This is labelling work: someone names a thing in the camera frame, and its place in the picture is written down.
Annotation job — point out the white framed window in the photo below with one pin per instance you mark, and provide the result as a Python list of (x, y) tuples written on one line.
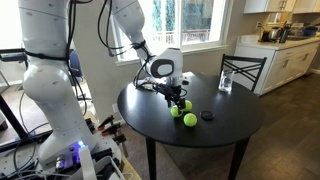
[(200, 20)]

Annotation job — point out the black wooden chair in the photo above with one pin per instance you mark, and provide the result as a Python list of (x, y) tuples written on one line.
[(243, 60)]

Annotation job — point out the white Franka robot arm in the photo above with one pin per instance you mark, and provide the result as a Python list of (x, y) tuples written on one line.
[(50, 83)]

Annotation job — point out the black round canister lid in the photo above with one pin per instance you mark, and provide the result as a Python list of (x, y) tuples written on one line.
[(207, 115)]

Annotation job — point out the white kitchen base cabinet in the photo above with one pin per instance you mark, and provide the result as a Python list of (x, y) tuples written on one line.
[(283, 66)]

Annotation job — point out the white wall outlet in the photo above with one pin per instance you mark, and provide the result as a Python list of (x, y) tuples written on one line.
[(115, 107), (258, 25)]

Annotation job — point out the round black wooden table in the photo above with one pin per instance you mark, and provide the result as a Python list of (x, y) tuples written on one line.
[(216, 123)]

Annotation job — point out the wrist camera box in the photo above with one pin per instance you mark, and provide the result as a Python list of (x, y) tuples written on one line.
[(156, 86)]

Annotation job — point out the blue office chair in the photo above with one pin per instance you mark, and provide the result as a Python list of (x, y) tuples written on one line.
[(75, 65)]

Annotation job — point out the white wall cabinets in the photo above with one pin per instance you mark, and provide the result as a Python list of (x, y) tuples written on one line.
[(260, 6)]

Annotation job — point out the black metal desk frame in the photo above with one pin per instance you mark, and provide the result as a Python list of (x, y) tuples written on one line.
[(10, 55)]

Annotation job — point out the black coffee machine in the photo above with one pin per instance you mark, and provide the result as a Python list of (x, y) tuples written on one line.
[(284, 33)]

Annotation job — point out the white plastic post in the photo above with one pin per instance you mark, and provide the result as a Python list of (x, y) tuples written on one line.
[(87, 165)]

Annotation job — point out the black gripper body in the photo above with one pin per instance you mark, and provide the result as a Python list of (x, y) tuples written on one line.
[(174, 90)]

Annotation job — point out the clear drinking glass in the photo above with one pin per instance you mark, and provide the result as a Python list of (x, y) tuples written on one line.
[(226, 81)]

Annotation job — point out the checkered dish cloth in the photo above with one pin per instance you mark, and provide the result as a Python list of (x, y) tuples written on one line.
[(144, 83)]

